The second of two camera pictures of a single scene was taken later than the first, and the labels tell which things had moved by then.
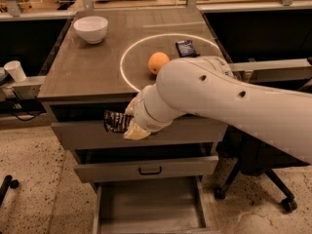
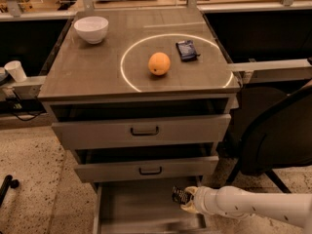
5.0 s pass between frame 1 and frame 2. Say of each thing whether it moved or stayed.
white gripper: moved
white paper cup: stayed
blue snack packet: stayed
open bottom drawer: stayed
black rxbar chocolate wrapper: moved
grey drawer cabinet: stayed
